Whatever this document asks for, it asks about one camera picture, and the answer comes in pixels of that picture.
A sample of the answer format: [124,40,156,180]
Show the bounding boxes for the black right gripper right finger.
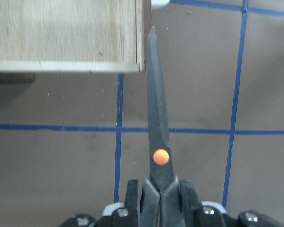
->
[179,179,202,227]

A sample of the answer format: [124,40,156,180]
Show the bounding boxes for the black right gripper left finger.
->
[125,179,141,227]

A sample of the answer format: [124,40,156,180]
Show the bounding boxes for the dark brown wooden cabinet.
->
[0,73,35,84]

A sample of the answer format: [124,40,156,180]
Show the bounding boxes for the grey orange scissors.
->
[140,27,185,227]

